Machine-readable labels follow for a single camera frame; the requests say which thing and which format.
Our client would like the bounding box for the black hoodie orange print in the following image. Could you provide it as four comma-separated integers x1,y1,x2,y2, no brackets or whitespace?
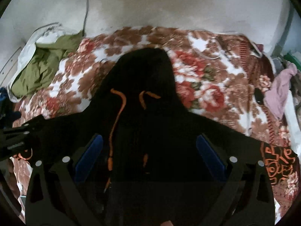
23,47,299,226

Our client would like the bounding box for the blue folded garment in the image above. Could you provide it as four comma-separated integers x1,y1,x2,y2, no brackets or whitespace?
0,87,10,113

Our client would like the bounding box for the olive green garment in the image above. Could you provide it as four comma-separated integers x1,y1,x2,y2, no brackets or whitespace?
11,31,83,98

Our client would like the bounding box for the white cloth at bed edge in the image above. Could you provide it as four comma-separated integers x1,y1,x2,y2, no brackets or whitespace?
284,91,301,155

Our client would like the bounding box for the black oval remote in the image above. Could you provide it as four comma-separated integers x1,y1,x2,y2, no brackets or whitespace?
254,88,264,105

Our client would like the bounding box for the pink cloth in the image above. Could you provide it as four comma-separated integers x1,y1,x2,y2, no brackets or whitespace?
264,61,297,120

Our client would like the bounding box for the white sheet under green garment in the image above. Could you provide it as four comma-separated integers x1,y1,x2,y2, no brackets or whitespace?
6,22,77,103

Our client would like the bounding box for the floral brown red blanket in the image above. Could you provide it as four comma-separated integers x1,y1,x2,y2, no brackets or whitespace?
14,26,300,221

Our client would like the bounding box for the dark hanging wall cable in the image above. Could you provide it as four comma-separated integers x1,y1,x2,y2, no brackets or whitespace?
82,0,90,37

